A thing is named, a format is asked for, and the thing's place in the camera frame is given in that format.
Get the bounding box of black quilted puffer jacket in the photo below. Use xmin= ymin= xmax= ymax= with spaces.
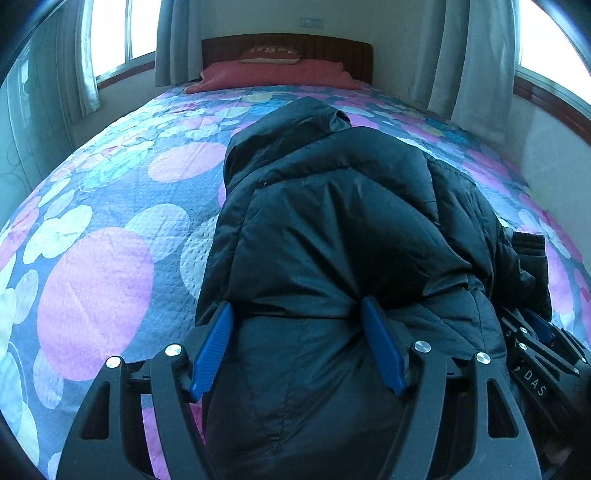
xmin=195 ymin=98 xmax=551 ymax=479

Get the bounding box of colourful circle-pattern bedspread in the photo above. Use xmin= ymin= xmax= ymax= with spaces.
xmin=1 ymin=86 xmax=590 ymax=479

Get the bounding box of right window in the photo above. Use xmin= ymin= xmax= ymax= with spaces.
xmin=513 ymin=1 xmax=590 ymax=142

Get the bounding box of window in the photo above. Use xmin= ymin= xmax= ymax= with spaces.
xmin=513 ymin=1 xmax=590 ymax=142
xmin=90 ymin=0 xmax=161 ymax=85

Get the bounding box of white glass wardrobe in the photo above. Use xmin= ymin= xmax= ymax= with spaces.
xmin=0 ymin=11 xmax=73 ymax=222

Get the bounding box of red pillow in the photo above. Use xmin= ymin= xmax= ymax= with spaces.
xmin=184 ymin=59 xmax=362 ymax=94

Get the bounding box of dark wooden headboard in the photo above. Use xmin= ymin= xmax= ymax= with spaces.
xmin=200 ymin=32 xmax=375 ymax=85

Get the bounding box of small embroidered cushion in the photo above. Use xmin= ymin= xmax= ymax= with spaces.
xmin=239 ymin=45 xmax=301 ymax=65

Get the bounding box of grey curtain beside headboard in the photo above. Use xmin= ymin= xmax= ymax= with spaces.
xmin=154 ymin=0 xmax=204 ymax=87

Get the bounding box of left window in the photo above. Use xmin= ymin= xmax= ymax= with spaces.
xmin=90 ymin=0 xmax=161 ymax=85

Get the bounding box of grey curtain left of window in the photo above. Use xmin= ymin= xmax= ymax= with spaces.
xmin=56 ymin=0 xmax=100 ymax=123

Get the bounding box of grey curtain right wall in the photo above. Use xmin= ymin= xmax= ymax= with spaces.
xmin=409 ymin=0 xmax=519 ymax=147

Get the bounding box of white wall socket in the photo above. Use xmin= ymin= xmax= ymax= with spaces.
xmin=300 ymin=17 xmax=324 ymax=29

